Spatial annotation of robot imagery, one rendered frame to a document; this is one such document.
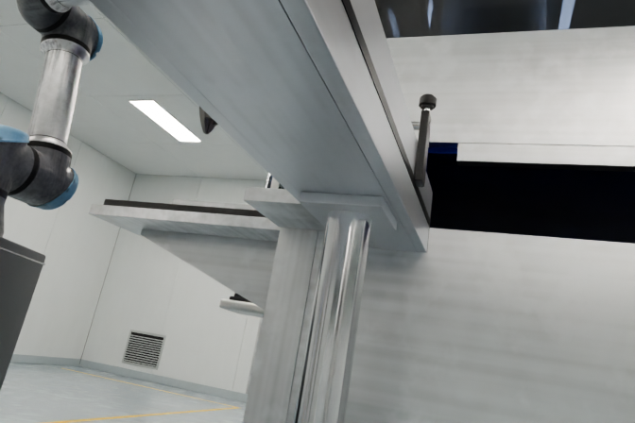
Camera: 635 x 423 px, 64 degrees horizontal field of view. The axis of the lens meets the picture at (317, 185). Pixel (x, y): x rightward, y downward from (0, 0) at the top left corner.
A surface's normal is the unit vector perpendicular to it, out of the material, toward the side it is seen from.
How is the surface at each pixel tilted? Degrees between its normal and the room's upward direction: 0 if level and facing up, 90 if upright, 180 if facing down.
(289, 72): 180
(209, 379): 90
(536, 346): 90
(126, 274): 90
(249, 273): 90
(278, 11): 180
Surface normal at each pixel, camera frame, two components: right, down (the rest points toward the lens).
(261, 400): -0.30, -0.35
